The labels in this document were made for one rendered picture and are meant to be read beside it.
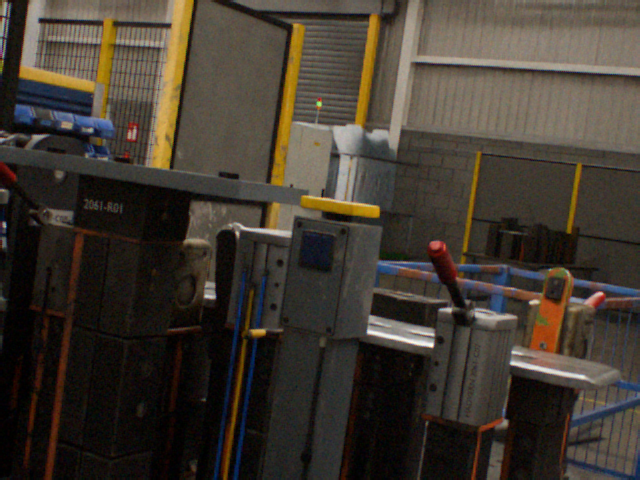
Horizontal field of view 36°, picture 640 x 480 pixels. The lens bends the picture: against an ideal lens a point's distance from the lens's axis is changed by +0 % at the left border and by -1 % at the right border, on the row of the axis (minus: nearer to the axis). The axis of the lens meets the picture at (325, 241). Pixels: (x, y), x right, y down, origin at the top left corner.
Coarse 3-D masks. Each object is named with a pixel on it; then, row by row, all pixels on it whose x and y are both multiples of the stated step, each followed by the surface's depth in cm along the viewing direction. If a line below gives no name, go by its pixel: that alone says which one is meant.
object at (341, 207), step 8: (304, 200) 98; (312, 200) 97; (320, 200) 97; (328, 200) 96; (336, 200) 96; (312, 208) 97; (320, 208) 97; (328, 208) 96; (336, 208) 96; (344, 208) 96; (352, 208) 95; (360, 208) 96; (368, 208) 98; (376, 208) 99; (328, 216) 98; (336, 216) 98; (344, 216) 98; (368, 216) 98; (376, 216) 100
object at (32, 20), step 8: (32, 0) 618; (40, 0) 623; (32, 8) 619; (8, 16) 616; (32, 16) 620; (32, 24) 621; (0, 32) 620; (32, 32) 622; (0, 40) 620; (24, 40) 617; (32, 40) 622; (0, 48) 619; (24, 48) 618; (32, 48) 623; (24, 56) 619; (32, 56) 624; (24, 64) 620
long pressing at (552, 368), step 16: (208, 288) 149; (208, 304) 136; (384, 320) 140; (368, 336) 124; (384, 336) 123; (400, 336) 123; (416, 336) 128; (432, 336) 132; (416, 352) 121; (512, 352) 126; (528, 352) 128; (544, 352) 130; (512, 368) 115; (528, 368) 114; (544, 368) 114; (560, 368) 118; (576, 368) 120; (592, 368) 122; (608, 368) 124; (560, 384) 112; (576, 384) 112; (592, 384) 113; (608, 384) 118
